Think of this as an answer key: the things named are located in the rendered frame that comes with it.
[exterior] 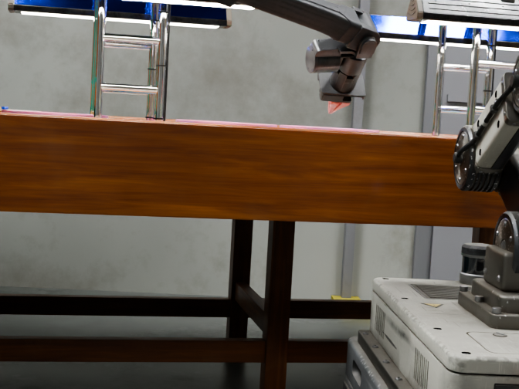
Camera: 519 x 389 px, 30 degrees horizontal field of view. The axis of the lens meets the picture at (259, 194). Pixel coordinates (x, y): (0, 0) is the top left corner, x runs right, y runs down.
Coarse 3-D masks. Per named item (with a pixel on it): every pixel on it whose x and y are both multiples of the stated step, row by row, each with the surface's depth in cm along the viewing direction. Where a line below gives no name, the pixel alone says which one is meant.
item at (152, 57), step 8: (96, 0) 256; (96, 8) 256; (152, 8) 259; (96, 16) 256; (152, 16) 259; (152, 24) 259; (152, 32) 259; (120, 48) 259; (128, 48) 259; (136, 48) 259; (144, 48) 260; (152, 48) 260; (152, 56) 260; (152, 64) 260; (152, 72) 260; (152, 80) 260; (152, 96) 261; (152, 104) 261; (152, 112) 261
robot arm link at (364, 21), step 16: (224, 0) 178; (240, 0) 182; (256, 0) 184; (272, 0) 185; (288, 0) 186; (304, 0) 188; (320, 0) 192; (288, 16) 189; (304, 16) 190; (320, 16) 191; (336, 16) 192; (352, 16) 195; (368, 16) 200; (336, 32) 195; (352, 32) 196; (368, 32) 196; (352, 48) 199
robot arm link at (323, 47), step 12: (372, 36) 197; (312, 48) 201; (324, 48) 200; (336, 48) 200; (360, 48) 198; (372, 48) 198; (312, 60) 202; (324, 60) 201; (336, 60) 202; (312, 72) 202; (324, 72) 204
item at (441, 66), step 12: (444, 36) 276; (492, 36) 278; (444, 48) 276; (492, 48) 279; (444, 60) 276; (468, 72) 279; (480, 72) 279; (492, 72) 280; (492, 84) 281; (444, 108) 278; (456, 108) 278; (432, 120) 278; (432, 132) 278
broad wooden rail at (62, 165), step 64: (0, 128) 184; (64, 128) 187; (128, 128) 189; (192, 128) 192; (256, 128) 195; (0, 192) 185; (64, 192) 188; (128, 192) 190; (192, 192) 193; (256, 192) 195; (320, 192) 198; (384, 192) 201; (448, 192) 203
